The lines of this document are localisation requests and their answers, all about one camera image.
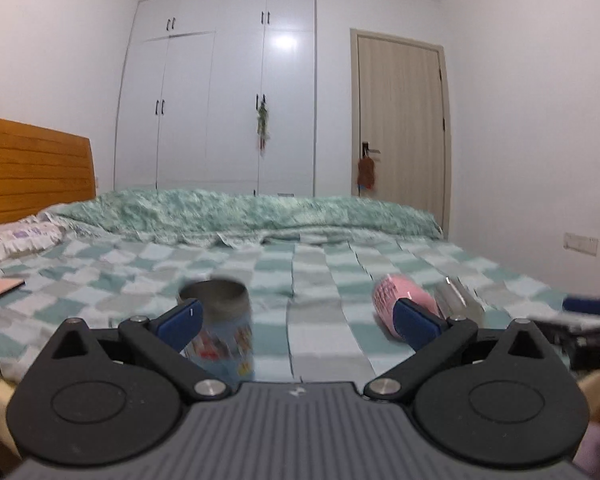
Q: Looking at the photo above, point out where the white floral pillow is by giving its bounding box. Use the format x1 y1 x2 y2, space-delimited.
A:
0 214 67 267

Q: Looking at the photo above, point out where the light wooden door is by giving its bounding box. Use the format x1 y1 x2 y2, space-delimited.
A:
349 28 454 235

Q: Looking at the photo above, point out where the green checked bedsheet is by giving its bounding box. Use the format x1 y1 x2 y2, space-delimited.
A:
0 232 576 383

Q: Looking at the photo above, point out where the blue cartoon print cup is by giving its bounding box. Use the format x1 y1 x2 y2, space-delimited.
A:
178 279 255 382

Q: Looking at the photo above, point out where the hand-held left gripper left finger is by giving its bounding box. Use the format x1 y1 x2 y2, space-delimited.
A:
49 298 232 404

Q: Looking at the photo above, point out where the green hanging ornament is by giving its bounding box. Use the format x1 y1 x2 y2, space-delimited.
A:
255 100 272 152

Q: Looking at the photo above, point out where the white wardrobe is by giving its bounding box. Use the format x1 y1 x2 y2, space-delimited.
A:
113 0 317 199

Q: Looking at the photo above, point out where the white wall socket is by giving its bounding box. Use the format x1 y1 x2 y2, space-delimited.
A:
563 232 599 257

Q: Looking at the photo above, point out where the brown hanging ornament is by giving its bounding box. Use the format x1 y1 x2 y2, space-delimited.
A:
357 155 379 194

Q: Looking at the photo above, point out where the wooden headboard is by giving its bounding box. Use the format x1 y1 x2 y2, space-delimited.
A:
0 114 97 229

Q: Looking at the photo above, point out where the pink cup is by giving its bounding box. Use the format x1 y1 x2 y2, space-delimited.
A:
371 273 487 341

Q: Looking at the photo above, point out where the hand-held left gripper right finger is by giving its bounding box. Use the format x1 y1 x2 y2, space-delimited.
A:
362 298 557 404

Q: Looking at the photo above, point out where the green patterned quilt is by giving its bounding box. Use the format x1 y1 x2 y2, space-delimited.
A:
39 188 443 248

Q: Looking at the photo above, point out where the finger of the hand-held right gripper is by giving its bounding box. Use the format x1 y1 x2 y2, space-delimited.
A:
527 295 600 333

